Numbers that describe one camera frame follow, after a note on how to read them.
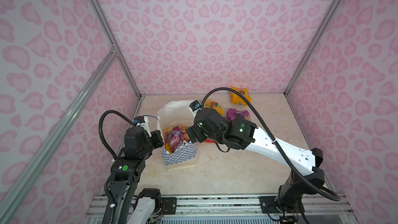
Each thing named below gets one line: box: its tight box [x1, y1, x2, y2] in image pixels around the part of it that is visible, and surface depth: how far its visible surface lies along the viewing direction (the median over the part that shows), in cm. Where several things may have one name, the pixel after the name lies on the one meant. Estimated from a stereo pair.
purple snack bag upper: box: [226, 108, 251, 122], surface depth 103 cm
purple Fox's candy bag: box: [165, 126, 184, 154], surface depth 85 cm
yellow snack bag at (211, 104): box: [203, 99, 223, 116], surface depth 107 cm
